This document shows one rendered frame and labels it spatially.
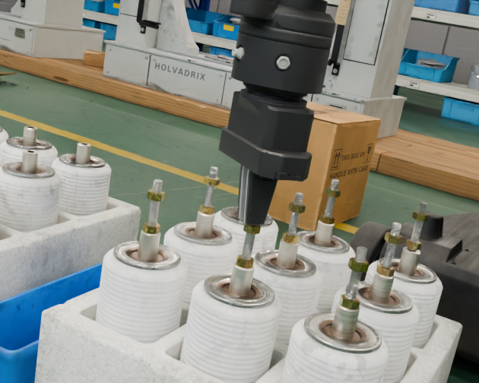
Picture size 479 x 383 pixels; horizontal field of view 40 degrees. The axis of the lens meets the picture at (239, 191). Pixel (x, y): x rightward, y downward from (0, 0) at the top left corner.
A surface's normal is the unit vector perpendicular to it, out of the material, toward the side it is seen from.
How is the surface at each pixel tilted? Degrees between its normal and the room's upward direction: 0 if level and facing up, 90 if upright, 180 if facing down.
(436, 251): 45
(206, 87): 90
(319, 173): 90
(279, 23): 91
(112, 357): 90
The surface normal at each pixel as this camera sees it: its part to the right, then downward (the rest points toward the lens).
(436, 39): -0.52, 0.14
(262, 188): 0.43, 0.31
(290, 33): 0.02, 0.27
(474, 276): -0.25, -0.56
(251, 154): -0.89, -0.04
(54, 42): 0.84, 0.28
